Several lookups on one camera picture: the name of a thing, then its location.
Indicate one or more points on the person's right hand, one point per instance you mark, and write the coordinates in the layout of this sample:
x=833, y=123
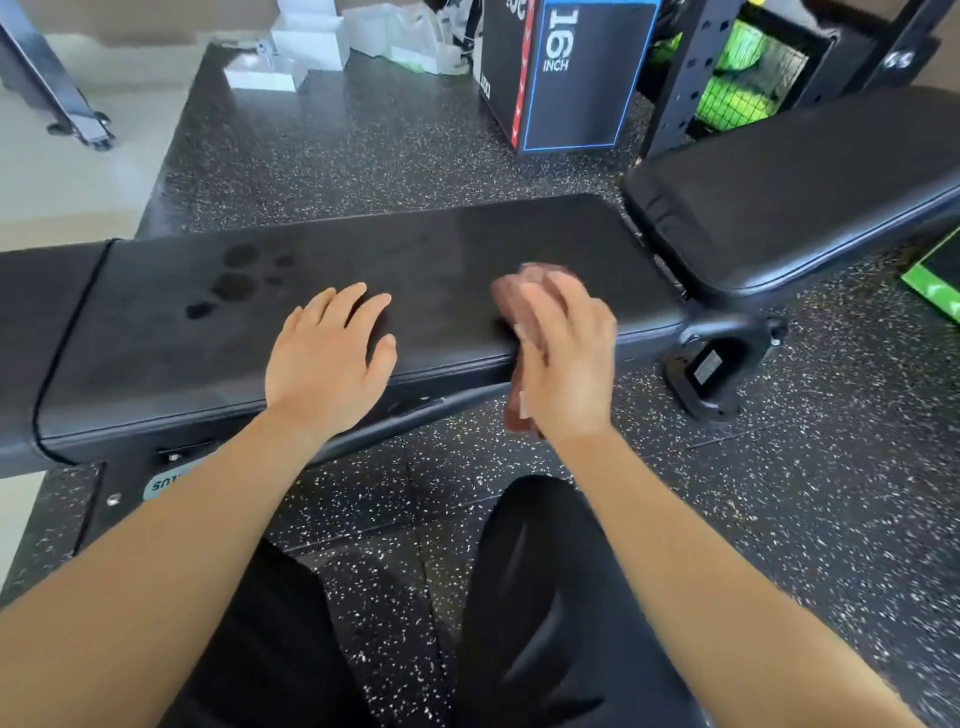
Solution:
x=577, y=367

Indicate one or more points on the person's left hand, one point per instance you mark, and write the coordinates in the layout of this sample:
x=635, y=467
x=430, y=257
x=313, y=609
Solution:
x=322, y=367

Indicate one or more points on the brown cleaning cloth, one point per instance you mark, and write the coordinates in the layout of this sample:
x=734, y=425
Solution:
x=510, y=300

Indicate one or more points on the black padded weight bench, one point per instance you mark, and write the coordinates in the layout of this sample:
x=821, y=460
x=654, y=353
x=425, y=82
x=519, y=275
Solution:
x=187, y=352

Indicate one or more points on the person's right forearm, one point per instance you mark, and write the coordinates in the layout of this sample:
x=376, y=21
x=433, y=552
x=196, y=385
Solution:
x=712, y=592

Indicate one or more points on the person's left forearm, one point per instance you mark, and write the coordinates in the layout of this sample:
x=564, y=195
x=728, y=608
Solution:
x=150, y=585

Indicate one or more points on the person's right leg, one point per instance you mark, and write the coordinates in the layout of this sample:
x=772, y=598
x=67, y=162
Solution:
x=555, y=615

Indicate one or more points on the person's leg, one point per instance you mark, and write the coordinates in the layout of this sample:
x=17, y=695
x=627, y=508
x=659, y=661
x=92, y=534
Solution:
x=277, y=652
x=555, y=615

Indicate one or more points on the person's left leg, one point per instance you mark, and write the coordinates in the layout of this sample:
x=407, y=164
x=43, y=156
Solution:
x=277, y=652

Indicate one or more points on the black plyo box coloured borders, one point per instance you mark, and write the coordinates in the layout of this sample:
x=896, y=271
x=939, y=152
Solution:
x=937, y=277
x=577, y=105

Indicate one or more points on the black perforated steel rack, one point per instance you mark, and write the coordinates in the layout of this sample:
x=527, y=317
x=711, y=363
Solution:
x=679, y=90

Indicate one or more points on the flat white box tray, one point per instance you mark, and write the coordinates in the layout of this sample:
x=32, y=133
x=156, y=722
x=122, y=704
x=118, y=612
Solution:
x=262, y=75

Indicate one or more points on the green foam roller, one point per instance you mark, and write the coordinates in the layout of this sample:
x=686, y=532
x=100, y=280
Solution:
x=739, y=45
x=735, y=101

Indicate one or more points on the clear plastic bags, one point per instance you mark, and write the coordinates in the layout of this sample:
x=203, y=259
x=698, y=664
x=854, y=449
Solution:
x=427, y=45

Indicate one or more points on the white printed box lid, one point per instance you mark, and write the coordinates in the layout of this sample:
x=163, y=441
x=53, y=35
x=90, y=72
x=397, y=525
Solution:
x=307, y=6

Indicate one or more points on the black machine frame leg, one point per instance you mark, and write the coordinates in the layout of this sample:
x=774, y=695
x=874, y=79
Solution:
x=52, y=90

